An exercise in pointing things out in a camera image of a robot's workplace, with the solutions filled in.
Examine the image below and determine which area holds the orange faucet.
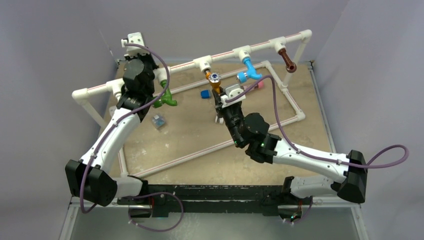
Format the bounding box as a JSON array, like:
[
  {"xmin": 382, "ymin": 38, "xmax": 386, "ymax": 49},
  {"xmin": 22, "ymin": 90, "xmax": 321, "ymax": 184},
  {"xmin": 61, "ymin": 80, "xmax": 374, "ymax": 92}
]
[{"xmin": 204, "ymin": 69, "xmax": 221, "ymax": 94}]

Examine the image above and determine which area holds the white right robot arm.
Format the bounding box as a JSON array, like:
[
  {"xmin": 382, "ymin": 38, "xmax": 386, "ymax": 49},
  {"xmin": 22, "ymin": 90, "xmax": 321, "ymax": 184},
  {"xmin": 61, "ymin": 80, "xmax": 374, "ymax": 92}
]
[{"xmin": 212, "ymin": 88, "xmax": 368, "ymax": 204}]

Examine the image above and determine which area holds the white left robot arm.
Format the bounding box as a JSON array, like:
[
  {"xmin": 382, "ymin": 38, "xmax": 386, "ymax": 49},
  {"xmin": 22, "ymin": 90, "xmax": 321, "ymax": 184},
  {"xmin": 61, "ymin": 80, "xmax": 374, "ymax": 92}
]
[{"xmin": 65, "ymin": 54, "xmax": 158, "ymax": 207}]

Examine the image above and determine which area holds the small blue cap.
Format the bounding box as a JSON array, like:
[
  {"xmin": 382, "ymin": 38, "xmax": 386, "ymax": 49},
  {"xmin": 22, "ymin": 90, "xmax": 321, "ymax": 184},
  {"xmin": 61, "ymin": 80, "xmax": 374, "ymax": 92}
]
[{"xmin": 200, "ymin": 90, "xmax": 212, "ymax": 99}]

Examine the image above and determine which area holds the blue faucet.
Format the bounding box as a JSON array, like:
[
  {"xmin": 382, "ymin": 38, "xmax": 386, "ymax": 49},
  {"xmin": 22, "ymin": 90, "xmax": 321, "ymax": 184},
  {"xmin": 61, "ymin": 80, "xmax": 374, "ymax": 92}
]
[{"xmin": 236, "ymin": 57, "xmax": 263, "ymax": 84}]

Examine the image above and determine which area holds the brown pink-capped tube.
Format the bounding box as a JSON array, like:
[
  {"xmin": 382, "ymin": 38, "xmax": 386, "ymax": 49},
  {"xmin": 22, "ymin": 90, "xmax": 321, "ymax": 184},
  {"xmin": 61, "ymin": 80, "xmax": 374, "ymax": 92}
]
[{"xmin": 242, "ymin": 81, "xmax": 265, "ymax": 93}]

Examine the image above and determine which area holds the green faucet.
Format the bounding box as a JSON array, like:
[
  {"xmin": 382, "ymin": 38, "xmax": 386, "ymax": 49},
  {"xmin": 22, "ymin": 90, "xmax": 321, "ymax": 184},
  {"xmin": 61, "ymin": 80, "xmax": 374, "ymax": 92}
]
[{"xmin": 153, "ymin": 80, "xmax": 178, "ymax": 108}]

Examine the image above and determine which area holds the clear blue plastic packet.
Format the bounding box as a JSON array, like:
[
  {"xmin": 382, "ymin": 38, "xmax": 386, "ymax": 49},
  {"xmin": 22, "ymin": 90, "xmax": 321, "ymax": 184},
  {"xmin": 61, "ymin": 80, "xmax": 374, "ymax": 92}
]
[{"xmin": 151, "ymin": 114, "xmax": 167, "ymax": 130}]

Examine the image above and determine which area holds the brown faucet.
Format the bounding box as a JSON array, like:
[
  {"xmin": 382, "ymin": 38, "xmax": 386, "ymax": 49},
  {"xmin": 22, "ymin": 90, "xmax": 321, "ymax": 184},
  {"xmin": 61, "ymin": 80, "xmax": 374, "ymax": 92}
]
[{"xmin": 277, "ymin": 48, "xmax": 297, "ymax": 73}]

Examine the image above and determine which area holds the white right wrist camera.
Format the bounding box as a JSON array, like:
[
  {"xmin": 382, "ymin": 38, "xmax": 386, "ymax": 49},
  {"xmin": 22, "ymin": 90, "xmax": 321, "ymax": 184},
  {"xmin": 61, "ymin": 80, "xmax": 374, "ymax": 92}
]
[{"xmin": 220, "ymin": 83, "xmax": 246, "ymax": 108}]

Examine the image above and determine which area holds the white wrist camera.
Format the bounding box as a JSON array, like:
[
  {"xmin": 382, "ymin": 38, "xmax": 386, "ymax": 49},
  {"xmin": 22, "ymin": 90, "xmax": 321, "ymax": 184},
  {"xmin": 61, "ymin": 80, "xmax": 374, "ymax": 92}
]
[
  {"xmin": 220, "ymin": 83, "xmax": 246, "ymax": 108},
  {"xmin": 120, "ymin": 32, "xmax": 149, "ymax": 57}
]

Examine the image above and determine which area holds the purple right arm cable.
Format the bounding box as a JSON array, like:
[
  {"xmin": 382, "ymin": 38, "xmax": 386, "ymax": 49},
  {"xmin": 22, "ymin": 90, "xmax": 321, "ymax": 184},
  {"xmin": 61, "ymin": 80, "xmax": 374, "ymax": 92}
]
[{"xmin": 225, "ymin": 74, "xmax": 410, "ymax": 170}]

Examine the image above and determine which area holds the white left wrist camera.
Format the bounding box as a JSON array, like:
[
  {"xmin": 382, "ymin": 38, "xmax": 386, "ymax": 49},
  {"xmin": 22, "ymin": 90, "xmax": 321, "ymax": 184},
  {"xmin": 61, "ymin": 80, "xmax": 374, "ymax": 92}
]
[{"xmin": 120, "ymin": 32, "xmax": 149, "ymax": 57}]

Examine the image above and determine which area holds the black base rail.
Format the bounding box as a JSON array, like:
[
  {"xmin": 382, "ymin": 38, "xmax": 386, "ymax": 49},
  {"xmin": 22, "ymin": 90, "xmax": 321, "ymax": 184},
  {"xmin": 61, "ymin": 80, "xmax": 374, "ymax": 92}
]
[{"xmin": 71, "ymin": 183, "xmax": 362, "ymax": 220}]

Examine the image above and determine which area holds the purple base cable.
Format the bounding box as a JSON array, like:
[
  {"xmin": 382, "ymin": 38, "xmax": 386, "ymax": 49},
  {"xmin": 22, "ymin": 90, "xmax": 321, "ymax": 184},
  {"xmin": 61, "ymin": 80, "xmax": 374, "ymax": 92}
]
[{"xmin": 127, "ymin": 192, "xmax": 185, "ymax": 233}]

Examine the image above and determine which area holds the white PVC pipe frame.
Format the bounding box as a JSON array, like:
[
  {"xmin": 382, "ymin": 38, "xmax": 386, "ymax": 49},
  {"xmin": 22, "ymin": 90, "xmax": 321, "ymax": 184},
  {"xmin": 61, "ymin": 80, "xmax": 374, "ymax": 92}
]
[{"xmin": 71, "ymin": 29, "xmax": 313, "ymax": 178}]

